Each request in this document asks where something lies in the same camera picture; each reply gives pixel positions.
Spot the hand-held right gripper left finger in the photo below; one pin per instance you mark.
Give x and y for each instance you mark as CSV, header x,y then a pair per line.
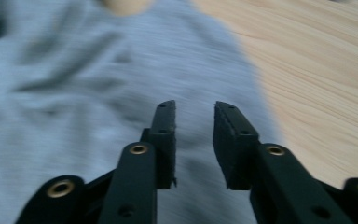
x,y
166,146

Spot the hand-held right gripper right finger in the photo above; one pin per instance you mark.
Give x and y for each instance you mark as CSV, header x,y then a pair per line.
x,y
234,155

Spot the grey shorts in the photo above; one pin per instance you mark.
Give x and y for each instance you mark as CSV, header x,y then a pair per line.
x,y
105,109

